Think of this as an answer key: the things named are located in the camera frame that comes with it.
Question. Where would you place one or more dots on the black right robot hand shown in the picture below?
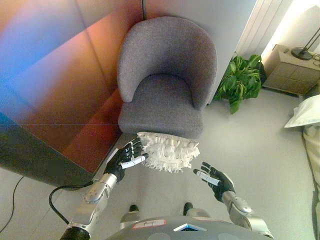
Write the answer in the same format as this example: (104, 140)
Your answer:
(222, 181)

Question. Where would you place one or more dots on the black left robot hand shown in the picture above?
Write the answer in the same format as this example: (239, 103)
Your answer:
(119, 162)

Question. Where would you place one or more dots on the white fringed pillow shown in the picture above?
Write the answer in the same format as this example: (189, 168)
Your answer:
(170, 155)

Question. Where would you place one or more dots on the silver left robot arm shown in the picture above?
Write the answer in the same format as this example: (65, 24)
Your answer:
(93, 205)

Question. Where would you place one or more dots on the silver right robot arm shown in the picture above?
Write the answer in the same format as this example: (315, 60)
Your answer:
(243, 212)

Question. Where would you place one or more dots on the white bed pillow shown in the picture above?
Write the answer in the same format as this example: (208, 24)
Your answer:
(303, 113)

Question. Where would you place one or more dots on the right robot leg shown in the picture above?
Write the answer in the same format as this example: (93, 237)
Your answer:
(193, 212)

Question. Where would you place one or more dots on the robot leg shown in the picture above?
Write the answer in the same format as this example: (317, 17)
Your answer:
(193, 212)
(131, 213)

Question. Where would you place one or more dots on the left robot leg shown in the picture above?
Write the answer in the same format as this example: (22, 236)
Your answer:
(131, 213)

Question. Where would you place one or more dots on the grey robot torso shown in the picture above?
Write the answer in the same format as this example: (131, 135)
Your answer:
(185, 230)

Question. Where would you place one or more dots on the dark reflective cabinet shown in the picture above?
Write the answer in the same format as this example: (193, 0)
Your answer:
(47, 140)

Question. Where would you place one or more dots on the white bed with duvet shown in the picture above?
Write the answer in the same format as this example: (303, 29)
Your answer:
(312, 152)

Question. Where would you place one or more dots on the grey fabric armchair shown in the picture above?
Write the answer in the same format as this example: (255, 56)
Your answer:
(165, 77)

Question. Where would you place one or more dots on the green potted plant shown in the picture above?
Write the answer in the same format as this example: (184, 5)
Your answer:
(238, 81)

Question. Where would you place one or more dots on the beige wooden nightstand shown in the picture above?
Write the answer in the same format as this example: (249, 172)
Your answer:
(290, 71)

